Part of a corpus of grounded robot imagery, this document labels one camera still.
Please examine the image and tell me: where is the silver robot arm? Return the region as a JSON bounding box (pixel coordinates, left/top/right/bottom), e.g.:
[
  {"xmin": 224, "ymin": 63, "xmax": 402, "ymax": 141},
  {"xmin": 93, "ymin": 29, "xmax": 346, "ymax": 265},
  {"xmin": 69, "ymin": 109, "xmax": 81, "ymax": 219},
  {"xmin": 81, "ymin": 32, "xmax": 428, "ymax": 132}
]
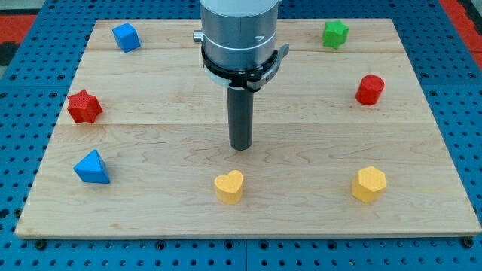
[{"xmin": 193, "ymin": 0, "xmax": 289, "ymax": 91}]

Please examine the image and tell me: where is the light wooden board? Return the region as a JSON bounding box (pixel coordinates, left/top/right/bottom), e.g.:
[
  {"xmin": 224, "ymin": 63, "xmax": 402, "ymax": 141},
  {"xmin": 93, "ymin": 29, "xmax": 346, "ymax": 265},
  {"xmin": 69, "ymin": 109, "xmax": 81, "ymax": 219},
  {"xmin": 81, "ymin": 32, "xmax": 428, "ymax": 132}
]
[{"xmin": 15, "ymin": 19, "xmax": 481, "ymax": 240}]

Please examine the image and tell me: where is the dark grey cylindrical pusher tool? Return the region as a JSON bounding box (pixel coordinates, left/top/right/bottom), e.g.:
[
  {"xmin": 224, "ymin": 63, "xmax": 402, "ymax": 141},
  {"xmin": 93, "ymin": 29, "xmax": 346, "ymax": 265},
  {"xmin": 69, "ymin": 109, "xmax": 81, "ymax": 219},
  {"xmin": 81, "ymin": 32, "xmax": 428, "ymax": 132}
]
[{"xmin": 227, "ymin": 88, "xmax": 253, "ymax": 151}]

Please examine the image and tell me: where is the yellow heart block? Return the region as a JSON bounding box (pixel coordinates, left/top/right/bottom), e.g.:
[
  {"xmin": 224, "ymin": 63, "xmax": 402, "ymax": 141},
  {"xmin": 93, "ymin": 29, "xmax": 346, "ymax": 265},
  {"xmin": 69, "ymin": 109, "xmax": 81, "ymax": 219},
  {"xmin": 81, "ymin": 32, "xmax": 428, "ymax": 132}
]
[{"xmin": 214, "ymin": 170, "xmax": 243, "ymax": 205}]

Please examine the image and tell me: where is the yellow hexagon block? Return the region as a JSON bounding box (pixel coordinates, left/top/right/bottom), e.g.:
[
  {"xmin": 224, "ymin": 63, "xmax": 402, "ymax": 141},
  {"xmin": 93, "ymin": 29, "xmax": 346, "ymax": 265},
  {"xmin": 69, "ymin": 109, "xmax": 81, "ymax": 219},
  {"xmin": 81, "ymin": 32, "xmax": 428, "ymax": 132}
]
[{"xmin": 351, "ymin": 166, "xmax": 387, "ymax": 203}]

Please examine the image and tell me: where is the red cylinder block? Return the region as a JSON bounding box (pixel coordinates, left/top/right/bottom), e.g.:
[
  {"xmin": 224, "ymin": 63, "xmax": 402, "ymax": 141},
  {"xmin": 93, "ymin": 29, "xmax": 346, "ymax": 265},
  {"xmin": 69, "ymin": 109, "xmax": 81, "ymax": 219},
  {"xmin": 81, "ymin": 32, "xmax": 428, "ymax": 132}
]
[{"xmin": 355, "ymin": 75, "xmax": 385, "ymax": 105}]

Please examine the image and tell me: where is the green star block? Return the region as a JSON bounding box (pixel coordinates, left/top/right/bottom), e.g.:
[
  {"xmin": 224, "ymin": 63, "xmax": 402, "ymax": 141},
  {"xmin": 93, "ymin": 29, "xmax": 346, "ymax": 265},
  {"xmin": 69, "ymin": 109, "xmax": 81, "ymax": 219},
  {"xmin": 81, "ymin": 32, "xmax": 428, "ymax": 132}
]
[{"xmin": 322, "ymin": 20, "xmax": 349, "ymax": 50}]

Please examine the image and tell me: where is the blue cube block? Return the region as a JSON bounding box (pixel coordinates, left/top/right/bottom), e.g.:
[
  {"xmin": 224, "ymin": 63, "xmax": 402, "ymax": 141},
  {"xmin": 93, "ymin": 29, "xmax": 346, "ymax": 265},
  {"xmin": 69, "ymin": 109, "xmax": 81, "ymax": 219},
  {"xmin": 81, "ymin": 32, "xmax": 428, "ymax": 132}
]
[{"xmin": 112, "ymin": 23, "xmax": 141, "ymax": 53}]

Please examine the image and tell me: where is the blue triangle block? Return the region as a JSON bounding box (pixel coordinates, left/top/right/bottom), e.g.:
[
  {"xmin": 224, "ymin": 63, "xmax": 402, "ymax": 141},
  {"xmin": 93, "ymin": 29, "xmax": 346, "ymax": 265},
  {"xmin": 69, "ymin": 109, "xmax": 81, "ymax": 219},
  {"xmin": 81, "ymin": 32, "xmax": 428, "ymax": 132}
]
[{"xmin": 73, "ymin": 149, "xmax": 111, "ymax": 184}]

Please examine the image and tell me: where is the red star block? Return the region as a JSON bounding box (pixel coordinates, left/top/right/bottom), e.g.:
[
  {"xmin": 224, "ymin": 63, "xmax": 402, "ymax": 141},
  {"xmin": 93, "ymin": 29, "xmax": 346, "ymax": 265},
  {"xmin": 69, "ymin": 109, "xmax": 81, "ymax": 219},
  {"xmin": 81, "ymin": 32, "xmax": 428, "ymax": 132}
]
[{"xmin": 67, "ymin": 89, "xmax": 103, "ymax": 123}]

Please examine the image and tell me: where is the black clamp ring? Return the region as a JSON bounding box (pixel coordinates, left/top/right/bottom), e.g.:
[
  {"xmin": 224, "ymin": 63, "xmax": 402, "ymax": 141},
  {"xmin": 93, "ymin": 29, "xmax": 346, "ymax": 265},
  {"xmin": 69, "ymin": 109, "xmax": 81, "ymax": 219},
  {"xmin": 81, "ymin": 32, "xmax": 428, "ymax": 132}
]
[{"xmin": 200, "ymin": 43, "xmax": 291, "ymax": 93}]

